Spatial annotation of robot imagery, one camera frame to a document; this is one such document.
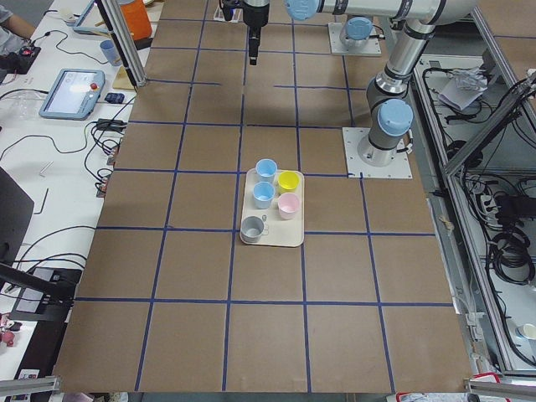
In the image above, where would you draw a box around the orange bucket with lid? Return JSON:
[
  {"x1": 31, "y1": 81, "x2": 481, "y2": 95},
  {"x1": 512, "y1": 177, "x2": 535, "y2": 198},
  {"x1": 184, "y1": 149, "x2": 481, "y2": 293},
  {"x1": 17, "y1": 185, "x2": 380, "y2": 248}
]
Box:
[{"x1": 117, "y1": 0, "x2": 152, "y2": 40}]

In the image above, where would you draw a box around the teach pendant tablet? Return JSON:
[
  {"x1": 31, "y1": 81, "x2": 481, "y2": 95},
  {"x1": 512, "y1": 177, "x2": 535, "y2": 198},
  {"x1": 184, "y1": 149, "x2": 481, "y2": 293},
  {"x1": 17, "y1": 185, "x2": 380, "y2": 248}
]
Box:
[
  {"x1": 39, "y1": 69, "x2": 106, "y2": 121},
  {"x1": 73, "y1": 1, "x2": 108, "y2": 34}
]

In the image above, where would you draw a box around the aluminium frame post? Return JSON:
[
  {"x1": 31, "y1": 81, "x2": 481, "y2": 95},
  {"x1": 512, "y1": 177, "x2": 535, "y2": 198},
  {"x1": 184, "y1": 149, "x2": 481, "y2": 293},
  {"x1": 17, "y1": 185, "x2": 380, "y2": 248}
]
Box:
[{"x1": 98, "y1": 0, "x2": 147, "y2": 88}]

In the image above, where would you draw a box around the white wire cup rack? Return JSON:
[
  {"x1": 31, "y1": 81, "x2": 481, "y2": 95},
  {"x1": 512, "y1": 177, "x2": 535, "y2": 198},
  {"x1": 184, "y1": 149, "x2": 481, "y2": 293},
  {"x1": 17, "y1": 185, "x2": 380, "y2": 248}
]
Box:
[{"x1": 213, "y1": 8, "x2": 242, "y2": 23}]

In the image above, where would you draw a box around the light blue cup far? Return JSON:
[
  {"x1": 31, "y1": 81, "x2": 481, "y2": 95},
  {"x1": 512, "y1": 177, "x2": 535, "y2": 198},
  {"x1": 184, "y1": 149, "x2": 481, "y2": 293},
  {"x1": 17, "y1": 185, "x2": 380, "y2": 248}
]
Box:
[{"x1": 255, "y1": 158, "x2": 278, "y2": 183}]

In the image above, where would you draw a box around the yellow plastic cup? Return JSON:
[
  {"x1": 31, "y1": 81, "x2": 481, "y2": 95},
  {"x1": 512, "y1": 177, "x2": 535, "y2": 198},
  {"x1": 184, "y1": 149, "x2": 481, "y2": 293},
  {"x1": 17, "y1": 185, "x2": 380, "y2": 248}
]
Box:
[{"x1": 277, "y1": 171, "x2": 300, "y2": 194}]

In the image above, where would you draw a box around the cream plastic tray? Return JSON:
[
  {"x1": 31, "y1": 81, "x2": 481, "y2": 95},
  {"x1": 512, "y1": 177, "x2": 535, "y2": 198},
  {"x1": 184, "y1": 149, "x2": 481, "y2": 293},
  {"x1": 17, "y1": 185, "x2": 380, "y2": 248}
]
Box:
[{"x1": 240, "y1": 168, "x2": 305, "y2": 247}]

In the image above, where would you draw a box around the pink plastic cup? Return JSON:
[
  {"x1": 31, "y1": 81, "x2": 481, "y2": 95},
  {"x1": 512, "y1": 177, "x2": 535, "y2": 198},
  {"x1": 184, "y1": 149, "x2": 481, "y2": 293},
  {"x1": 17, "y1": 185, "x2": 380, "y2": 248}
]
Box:
[{"x1": 277, "y1": 193, "x2": 301, "y2": 220}]

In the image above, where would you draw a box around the light blue cup near grey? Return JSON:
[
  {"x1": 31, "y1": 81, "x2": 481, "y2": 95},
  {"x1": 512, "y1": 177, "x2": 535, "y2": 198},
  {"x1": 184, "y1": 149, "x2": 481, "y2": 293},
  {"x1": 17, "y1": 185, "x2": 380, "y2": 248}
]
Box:
[{"x1": 253, "y1": 182, "x2": 276, "y2": 209}]

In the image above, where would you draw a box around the wooden mug tree stand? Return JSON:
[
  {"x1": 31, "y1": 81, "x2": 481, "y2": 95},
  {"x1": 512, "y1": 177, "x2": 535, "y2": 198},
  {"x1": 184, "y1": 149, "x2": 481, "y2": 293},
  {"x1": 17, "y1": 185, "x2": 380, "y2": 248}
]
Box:
[{"x1": 95, "y1": 8, "x2": 137, "y2": 90}]

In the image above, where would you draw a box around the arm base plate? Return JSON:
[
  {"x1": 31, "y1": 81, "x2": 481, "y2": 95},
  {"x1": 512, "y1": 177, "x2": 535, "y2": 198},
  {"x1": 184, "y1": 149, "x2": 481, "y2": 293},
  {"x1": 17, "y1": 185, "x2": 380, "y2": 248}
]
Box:
[
  {"x1": 327, "y1": 23, "x2": 382, "y2": 57},
  {"x1": 343, "y1": 127, "x2": 413, "y2": 179}
]

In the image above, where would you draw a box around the grey plastic cup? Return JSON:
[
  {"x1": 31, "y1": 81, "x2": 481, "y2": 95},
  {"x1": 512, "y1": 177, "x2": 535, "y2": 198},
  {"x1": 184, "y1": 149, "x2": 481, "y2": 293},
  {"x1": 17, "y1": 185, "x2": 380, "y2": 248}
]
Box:
[{"x1": 240, "y1": 216, "x2": 265, "y2": 244}]

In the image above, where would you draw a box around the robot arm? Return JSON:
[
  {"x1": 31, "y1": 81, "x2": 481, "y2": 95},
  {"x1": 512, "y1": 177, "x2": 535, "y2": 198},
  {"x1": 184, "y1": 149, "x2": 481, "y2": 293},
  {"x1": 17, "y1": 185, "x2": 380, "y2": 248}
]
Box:
[
  {"x1": 219, "y1": 1, "x2": 374, "y2": 65},
  {"x1": 285, "y1": 1, "x2": 477, "y2": 168}
]

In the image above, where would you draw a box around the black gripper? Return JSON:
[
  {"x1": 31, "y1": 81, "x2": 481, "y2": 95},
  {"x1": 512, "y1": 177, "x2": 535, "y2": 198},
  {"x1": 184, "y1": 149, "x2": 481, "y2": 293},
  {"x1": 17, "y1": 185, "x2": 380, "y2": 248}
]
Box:
[{"x1": 243, "y1": 0, "x2": 270, "y2": 65}]

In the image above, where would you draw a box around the blue-grey cup on desk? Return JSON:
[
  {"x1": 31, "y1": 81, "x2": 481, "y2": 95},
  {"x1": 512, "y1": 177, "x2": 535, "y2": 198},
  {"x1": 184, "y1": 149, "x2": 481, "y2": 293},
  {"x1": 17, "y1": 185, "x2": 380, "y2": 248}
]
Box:
[{"x1": 100, "y1": 39, "x2": 121, "y2": 66}]

